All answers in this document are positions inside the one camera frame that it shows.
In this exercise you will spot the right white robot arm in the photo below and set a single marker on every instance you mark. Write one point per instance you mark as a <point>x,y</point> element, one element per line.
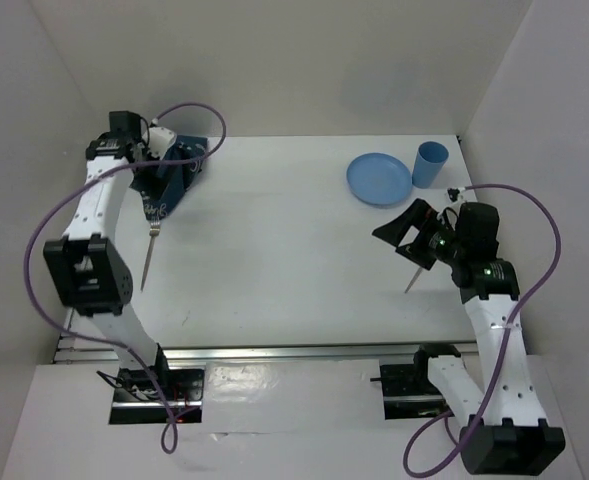
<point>504,429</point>

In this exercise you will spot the light blue cup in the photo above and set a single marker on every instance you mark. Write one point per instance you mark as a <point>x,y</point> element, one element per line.
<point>430,158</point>

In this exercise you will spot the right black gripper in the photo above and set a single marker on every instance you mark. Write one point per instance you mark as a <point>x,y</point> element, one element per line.
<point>394,230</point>

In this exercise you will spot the silver fork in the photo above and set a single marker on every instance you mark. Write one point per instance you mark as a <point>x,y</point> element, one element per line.
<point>154,231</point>

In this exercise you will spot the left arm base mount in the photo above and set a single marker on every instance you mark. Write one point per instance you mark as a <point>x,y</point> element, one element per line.
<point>140,405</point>

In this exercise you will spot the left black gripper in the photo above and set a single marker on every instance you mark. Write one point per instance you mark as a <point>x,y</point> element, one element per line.
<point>147,154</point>

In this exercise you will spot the silver spoon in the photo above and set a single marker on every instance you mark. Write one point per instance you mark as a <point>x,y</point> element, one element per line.
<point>413,280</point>

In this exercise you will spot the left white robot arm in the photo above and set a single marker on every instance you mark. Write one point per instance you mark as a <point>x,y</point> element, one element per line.
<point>88,272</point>

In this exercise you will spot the light blue plate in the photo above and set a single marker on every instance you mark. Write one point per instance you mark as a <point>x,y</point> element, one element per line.
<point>379,180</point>

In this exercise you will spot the dark blue fish placemat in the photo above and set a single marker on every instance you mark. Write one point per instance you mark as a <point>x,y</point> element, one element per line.
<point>161,188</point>

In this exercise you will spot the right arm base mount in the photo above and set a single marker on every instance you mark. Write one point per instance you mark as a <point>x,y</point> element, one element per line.
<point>406,391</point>

